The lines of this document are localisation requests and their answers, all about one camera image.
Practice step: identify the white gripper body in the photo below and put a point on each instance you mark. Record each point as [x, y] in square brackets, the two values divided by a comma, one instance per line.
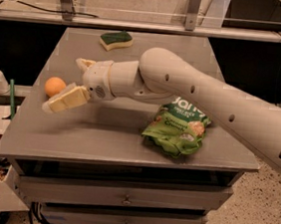
[96, 77]

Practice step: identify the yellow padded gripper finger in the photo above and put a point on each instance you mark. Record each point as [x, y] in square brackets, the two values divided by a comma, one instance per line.
[84, 64]
[71, 97]

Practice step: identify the orange fruit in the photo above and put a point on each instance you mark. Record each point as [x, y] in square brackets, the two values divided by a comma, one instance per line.
[54, 86]

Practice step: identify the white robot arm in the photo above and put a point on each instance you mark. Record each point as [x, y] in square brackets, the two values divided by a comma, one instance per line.
[160, 76]

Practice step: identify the green and yellow sponge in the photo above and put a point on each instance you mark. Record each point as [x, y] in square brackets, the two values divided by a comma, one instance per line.
[116, 40]

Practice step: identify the grey drawer cabinet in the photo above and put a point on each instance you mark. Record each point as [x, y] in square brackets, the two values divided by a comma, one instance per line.
[80, 164]

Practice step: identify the green dang chips bag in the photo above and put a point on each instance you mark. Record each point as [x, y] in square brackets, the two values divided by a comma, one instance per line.
[178, 128]

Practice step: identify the top drawer knob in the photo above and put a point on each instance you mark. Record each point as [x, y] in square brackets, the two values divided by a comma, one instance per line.
[126, 201]

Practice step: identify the green handled tool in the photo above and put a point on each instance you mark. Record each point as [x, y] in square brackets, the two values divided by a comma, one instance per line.
[12, 100]

